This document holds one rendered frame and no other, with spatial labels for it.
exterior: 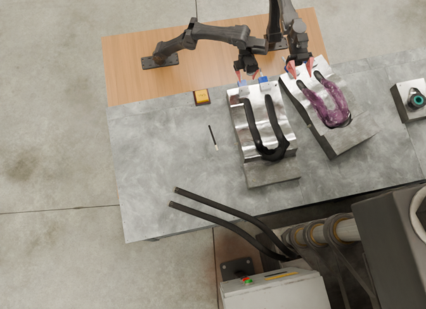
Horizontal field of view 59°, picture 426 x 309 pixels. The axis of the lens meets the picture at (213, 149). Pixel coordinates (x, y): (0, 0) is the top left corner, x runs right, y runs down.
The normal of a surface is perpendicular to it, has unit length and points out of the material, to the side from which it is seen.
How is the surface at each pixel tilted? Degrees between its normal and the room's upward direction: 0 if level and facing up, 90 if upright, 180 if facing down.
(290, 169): 0
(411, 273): 90
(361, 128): 0
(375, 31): 0
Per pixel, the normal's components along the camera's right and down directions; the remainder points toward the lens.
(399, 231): -0.98, 0.20
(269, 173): 0.01, -0.25
